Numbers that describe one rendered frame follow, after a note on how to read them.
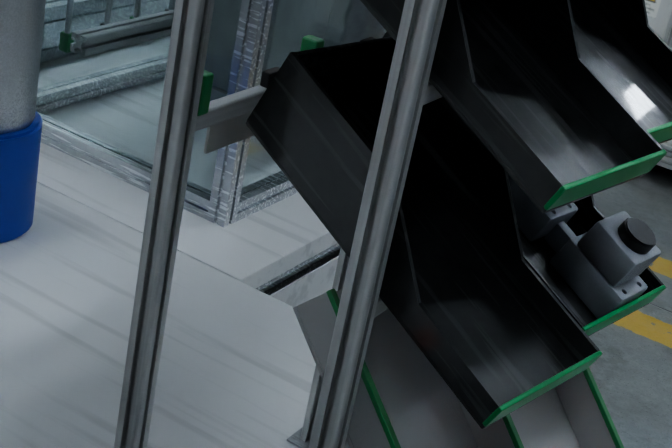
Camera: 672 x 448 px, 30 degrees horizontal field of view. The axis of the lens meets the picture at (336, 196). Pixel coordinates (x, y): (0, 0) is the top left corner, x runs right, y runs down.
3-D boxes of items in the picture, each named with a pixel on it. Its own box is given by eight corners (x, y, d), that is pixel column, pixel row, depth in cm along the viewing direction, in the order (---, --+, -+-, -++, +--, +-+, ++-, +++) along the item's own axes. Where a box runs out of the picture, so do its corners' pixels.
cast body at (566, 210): (559, 232, 104) (610, 177, 100) (529, 243, 101) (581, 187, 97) (496, 158, 107) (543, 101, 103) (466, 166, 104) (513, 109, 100)
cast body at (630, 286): (626, 309, 102) (682, 256, 98) (599, 323, 99) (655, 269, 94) (560, 231, 105) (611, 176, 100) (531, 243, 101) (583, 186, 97)
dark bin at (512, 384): (583, 372, 92) (646, 313, 88) (481, 430, 83) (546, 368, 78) (359, 99, 102) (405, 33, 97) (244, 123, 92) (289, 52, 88)
